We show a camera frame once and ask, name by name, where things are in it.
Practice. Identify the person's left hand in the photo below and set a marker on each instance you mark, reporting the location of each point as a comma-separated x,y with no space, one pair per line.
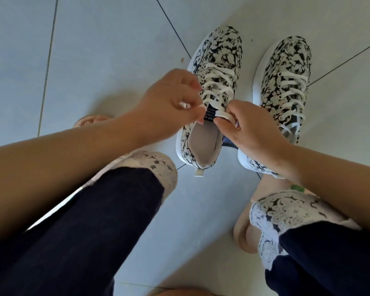
163,107

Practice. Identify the person's left forearm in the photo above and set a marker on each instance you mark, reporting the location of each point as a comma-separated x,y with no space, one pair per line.
49,181

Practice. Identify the person's leg navy trousers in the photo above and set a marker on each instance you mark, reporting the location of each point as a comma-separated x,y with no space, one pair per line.
323,252
77,240

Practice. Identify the person's left leg navy trousers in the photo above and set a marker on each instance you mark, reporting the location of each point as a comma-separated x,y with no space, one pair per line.
77,240

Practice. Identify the person's right leg navy trousers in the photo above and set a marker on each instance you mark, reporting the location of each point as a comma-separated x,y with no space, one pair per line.
323,252

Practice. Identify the person's right forearm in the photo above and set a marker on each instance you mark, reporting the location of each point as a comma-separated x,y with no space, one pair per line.
342,188

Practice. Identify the person's right hand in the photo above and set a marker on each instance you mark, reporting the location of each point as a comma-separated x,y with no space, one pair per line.
256,135

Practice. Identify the bright white shoelace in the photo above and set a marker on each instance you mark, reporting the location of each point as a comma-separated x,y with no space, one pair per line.
219,86
293,92

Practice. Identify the pink slipper with green charm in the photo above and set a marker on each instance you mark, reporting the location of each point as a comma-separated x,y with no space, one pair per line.
243,234

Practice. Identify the floral sneaker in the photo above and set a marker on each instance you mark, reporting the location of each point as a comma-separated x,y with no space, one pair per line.
225,46
289,55

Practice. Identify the pink slipper with white charms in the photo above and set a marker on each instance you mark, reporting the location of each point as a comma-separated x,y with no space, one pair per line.
91,120

